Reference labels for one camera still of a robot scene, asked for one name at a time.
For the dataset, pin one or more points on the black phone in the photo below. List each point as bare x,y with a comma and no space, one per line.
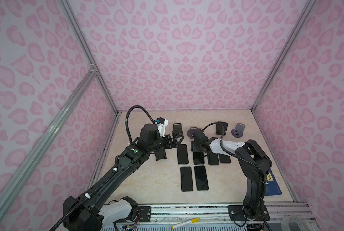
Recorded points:
182,154
186,179
213,159
201,178
198,158

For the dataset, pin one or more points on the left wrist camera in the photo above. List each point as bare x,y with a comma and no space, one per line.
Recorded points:
161,125

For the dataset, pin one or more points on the corner aluminium post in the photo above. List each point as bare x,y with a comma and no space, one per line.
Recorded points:
300,23
74,24

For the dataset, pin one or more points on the back right round stand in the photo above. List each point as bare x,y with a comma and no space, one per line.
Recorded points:
191,131

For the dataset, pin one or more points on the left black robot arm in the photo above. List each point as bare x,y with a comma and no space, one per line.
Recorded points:
83,213

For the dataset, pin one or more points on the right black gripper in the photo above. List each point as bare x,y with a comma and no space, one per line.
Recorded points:
193,146

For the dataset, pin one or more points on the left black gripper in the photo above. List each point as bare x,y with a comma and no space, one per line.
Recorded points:
175,143

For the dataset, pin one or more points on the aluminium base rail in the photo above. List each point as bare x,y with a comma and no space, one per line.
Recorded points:
125,215

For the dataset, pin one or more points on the diagonal aluminium frame bar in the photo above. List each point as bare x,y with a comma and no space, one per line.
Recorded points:
21,176

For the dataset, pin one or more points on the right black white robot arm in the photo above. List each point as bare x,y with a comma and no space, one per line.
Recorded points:
255,165

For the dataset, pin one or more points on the back left round stand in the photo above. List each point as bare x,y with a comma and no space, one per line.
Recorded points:
177,130

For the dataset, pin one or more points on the white yellow marker pen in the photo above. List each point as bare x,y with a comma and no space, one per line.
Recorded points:
184,223

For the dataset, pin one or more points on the black folding phone stand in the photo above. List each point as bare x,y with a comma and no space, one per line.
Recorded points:
221,128

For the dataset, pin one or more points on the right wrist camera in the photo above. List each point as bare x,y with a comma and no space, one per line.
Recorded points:
199,134

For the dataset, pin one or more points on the blue book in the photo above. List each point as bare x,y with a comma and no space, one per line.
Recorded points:
272,188

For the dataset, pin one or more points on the left corner aluminium post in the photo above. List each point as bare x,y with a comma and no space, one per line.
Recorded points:
74,24

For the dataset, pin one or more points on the purple phone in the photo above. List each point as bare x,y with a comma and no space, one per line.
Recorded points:
224,159

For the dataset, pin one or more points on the grey round phone stand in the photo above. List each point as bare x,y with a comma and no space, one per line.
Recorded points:
238,131

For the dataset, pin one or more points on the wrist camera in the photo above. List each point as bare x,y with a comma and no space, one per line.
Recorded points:
161,125
199,134

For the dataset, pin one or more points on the right corner aluminium post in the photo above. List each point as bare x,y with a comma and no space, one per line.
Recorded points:
300,23

